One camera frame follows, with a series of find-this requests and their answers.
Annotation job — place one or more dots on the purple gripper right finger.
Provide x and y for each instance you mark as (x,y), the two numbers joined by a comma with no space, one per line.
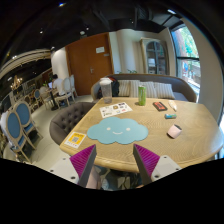
(146,161)

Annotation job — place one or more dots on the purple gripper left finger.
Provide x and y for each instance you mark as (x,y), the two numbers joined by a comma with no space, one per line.
(83,163)

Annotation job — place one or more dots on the blue cloud mouse pad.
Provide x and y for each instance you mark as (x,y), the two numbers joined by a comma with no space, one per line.
(115,130)

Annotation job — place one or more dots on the yellow QR code sticker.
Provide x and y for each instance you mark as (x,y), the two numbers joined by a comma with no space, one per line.
(75,139)

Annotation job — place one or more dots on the grey tufted armchair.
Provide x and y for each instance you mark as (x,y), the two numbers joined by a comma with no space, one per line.
(66,119)

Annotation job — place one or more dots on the white sticker sheet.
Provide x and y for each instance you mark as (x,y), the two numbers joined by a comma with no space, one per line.
(114,109)

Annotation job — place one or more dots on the beige small object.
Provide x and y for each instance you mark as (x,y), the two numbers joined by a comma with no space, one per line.
(172,104)

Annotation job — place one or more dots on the green drink can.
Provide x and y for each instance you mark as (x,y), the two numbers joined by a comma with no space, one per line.
(142,95)

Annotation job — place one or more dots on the striped cushion right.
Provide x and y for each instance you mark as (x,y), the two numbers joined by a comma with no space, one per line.
(164,91)

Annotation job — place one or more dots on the striped cushion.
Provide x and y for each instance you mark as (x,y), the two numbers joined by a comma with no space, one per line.
(124,88)
(150,89)
(164,91)

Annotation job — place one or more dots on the striped cushion middle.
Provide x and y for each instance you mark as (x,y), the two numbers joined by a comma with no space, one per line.
(150,89)

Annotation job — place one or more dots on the striped cushion left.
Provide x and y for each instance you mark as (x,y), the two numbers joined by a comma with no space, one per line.
(124,88)

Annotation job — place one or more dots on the white dining chair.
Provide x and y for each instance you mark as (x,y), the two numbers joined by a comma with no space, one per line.
(68,90)

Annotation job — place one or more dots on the blue chair front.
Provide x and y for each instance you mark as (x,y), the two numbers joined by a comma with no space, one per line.
(17,136)

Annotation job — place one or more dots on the blue chair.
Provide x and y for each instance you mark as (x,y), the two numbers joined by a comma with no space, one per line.
(23,111)
(17,136)

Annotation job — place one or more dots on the seated person white shirt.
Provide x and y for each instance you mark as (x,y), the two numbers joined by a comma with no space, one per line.
(57,84)

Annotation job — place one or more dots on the blue chair behind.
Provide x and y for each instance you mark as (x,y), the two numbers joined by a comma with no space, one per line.
(23,111)

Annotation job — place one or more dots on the grey sofa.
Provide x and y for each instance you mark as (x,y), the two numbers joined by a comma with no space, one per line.
(182,91)

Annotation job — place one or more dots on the clear plastic blender jar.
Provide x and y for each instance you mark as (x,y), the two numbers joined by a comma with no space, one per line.
(105,84)

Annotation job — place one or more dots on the black backpack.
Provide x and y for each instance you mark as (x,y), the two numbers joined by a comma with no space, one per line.
(114,86)

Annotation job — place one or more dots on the orange wooden door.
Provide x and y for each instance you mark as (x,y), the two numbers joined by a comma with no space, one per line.
(89,60)

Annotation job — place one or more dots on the glass display cabinet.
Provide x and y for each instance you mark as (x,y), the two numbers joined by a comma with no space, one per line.
(155,56)

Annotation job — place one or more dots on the large window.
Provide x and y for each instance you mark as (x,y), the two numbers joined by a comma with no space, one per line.
(187,57)

